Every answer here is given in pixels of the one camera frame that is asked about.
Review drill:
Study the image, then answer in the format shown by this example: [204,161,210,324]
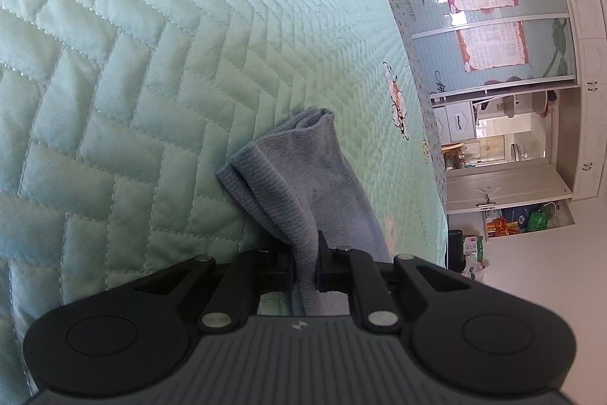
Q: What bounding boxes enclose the blue fleece pants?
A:
[217,107,390,315]

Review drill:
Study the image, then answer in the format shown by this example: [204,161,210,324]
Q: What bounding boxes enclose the black chair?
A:
[447,229,466,273]

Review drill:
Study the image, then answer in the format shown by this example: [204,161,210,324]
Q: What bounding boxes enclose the white drawer cabinet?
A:
[434,102,475,145]

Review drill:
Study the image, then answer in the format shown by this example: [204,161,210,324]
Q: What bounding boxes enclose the room door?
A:
[445,158,572,215]

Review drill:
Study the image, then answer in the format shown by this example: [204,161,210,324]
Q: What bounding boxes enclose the green quilted bee bedspread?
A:
[1,0,447,404]

